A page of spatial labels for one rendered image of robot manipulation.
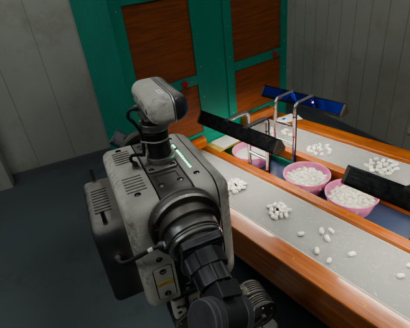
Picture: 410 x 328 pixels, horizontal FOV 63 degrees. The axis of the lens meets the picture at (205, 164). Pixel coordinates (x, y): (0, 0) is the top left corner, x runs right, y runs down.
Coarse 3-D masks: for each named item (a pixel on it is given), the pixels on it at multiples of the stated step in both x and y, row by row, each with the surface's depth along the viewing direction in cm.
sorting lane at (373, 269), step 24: (216, 168) 215; (240, 192) 190; (264, 192) 188; (264, 216) 170; (312, 216) 166; (288, 240) 154; (312, 240) 153; (336, 240) 151; (360, 240) 150; (336, 264) 140; (360, 264) 138; (384, 264) 137; (360, 288) 128; (384, 288) 128; (408, 288) 126; (408, 312) 118
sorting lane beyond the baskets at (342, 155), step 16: (256, 128) 259; (288, 128) 253; (288, 144) 232; (304, 144) 229; (336, 144) 225; (336, 160) 208; (352, 160) 206; (368, 160) 204; (384, 176) 188; (400, 176) 187
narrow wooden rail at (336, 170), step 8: (280, 152) 224; (288, 152) 218; (296, 152) 216; (296, 160) 216; (304, 160) 210; (312, 160) 206; (320, 160) 205; (328, 168) 198; (336, 168) 196; (336, 176) 195; (400, 208) 171
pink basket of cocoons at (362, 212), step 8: (328, 184) 183; (336, 184) 186; (328, 192) 183; (328, 200) 177; (376, 200) 171; (344, 208) 167; (352, 208) 164; (360, 208) 163; (368, 208) 165; (360, 216) 169
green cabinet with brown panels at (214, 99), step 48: (96, 0) 172; (144, 0) 176; (192, 0) 193; (240, 0) 216; (96, 48) 198; (144, 48) 186; (192, 48) 206; (240, 48) 230; (96, 96) 232; (192, 96) 218; (240, 96) 246
